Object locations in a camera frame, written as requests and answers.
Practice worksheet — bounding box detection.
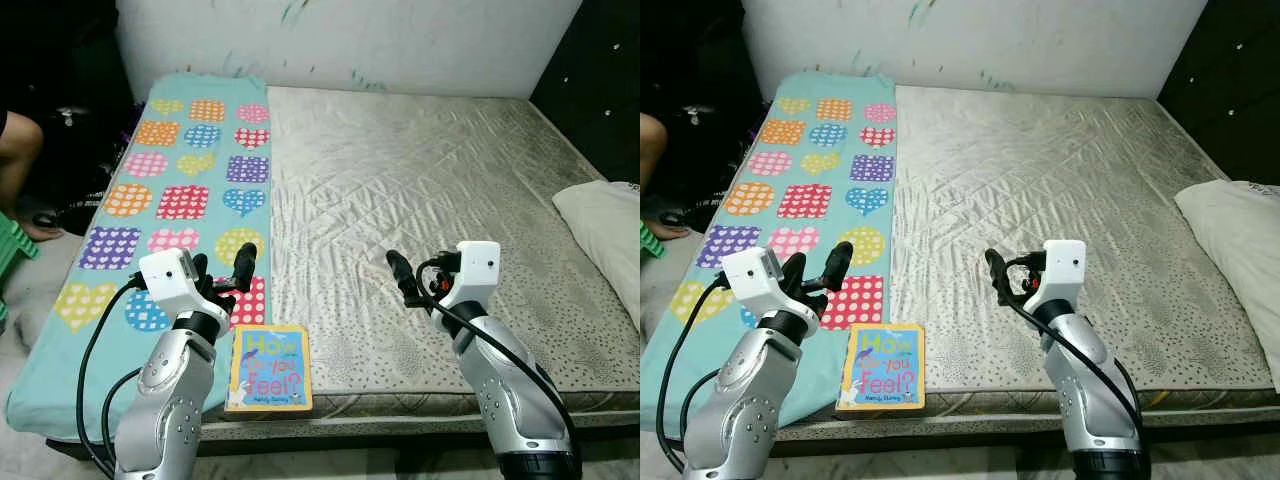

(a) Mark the blue yellow children's board book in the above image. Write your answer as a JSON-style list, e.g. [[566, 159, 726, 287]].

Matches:
[[838, 323, 926, 412], [225, 324, 313, 413]]

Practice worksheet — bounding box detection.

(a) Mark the white pillow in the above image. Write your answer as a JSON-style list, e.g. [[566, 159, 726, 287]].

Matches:
[[552, 180, 641, 331], [1173, 180, 1280, 391]]

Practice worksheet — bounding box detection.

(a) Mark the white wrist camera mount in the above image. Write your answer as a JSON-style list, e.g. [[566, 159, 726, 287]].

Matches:
[[1040, 239, 1087, 306], [455, 241, 501, 311], [138, 248, 206, 316], [720, 247, 786, 319]]

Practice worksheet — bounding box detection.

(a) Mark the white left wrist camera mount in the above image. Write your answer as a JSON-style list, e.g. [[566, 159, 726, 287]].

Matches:
[[720, 247, 786, 319], [138, 248, 206, 316]]

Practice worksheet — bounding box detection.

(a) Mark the dark tufted headboard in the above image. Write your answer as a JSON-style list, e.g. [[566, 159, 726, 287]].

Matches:
[[1158, 0, 1280, 186], [530, 0, 641, 186]]

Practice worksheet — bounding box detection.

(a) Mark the teal blanket with dotted shapes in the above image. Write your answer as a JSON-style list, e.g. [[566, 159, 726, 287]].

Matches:
[[5, 72, 273, 441], [640, 72, 898, 431]]

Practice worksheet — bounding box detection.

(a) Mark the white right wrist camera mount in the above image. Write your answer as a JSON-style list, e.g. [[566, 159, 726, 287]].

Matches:
[[455, 241, 501, 311], [1040, 239, 1087, 306]]

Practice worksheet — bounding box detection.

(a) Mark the person in black shorts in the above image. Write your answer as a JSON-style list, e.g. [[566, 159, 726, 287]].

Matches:
[[0, 110, 63, 243], [640, 112, 693, 241]]

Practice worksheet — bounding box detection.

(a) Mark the white patterned mattress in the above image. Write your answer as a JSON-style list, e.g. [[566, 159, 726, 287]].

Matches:
[[770, 85, 1280, 441], [45, 85, 641, 446]]

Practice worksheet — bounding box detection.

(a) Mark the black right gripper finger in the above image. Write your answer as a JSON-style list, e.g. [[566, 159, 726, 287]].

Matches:
[[386, 250, 426, 309], [984, 247, 1016, 306]]

